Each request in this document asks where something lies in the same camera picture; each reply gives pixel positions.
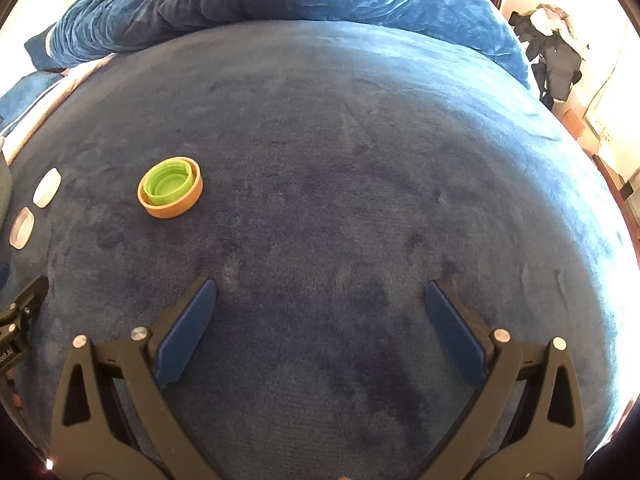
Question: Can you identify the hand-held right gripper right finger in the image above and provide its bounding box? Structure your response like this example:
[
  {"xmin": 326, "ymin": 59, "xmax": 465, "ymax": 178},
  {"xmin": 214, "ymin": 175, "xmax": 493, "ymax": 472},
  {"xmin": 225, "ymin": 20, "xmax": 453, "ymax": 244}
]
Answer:
[{"xmin": 411, "ymin": 280, "xmax": 587, "ymax": 480}]

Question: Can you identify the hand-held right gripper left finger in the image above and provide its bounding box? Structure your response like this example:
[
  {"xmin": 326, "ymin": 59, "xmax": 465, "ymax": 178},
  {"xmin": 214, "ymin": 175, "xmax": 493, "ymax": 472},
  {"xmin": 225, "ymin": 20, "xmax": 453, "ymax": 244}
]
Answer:
[{"xmin": 49, "ymin": 277, "xmax": 227, "ymax": 480}]

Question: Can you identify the clear bottle cap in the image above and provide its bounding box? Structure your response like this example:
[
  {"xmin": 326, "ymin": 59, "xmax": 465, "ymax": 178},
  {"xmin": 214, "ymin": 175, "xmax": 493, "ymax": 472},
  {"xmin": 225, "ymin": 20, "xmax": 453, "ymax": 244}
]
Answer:
[{"xmin": 9, "ymin": 208, "xmax": 35, "ymax": 249}]

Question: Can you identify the orange bottle cap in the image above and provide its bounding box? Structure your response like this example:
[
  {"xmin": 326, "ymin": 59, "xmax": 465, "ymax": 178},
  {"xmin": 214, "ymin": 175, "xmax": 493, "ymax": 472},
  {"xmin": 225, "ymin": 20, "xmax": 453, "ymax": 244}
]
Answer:
[{"xmin": 137, "ymin": 157, "xmax": 204, "ymax": 219}]

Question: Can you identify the white bottle cap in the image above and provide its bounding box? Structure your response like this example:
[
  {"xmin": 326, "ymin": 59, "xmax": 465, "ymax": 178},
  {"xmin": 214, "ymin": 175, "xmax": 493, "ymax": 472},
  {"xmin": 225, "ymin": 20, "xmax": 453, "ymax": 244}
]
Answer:
[{"xmin": 33, "ymin": 168, "xmax": 62, "ymax": 208}]

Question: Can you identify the green bottle cap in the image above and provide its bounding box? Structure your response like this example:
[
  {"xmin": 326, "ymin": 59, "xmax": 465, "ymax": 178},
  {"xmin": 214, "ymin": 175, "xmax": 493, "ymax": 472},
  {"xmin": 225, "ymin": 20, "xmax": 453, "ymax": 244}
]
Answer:
[{"xmin": 143, "ymin": 159, "xmax": 196, "ymax": 206}]

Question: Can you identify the blue plush bed sheet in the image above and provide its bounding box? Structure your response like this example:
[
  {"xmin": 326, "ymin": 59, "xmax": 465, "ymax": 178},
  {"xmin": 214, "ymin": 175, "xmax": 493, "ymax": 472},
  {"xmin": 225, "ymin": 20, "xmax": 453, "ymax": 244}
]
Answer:
[{"xmin": 0, "ymin": 20, "xmax": 632, "ymax": 480}]

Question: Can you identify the wooden furniture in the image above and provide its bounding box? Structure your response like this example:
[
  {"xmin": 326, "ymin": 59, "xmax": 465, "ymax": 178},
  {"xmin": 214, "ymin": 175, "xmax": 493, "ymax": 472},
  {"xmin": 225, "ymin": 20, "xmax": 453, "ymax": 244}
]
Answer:
[{"xmin": 562, "ymin": 110, "xmax": 638, "ymax": 201}]

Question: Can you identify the blue pillow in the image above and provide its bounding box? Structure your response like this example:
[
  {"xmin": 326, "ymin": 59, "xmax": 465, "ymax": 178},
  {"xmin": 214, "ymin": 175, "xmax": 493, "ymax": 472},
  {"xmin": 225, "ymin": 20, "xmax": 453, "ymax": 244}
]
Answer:
[{"xmin": 24, "ymin": 25, "xmax": 66, "ymax": 71}]

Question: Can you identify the dark jacket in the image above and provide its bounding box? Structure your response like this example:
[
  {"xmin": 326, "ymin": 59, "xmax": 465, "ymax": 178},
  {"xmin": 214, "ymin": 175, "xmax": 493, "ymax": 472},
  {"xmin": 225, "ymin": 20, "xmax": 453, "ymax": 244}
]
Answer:
[{"xmin": 509, "ymin": 5, "xmax": 590, "ymax": 111}]

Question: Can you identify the blue plush duvet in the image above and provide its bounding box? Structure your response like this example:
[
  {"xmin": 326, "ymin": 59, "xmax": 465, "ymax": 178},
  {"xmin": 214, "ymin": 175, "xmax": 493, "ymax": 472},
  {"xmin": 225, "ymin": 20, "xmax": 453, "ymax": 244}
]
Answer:
[{"xmin": 47, "ymin": 0, "xmax": 531, "ymax": 90}]

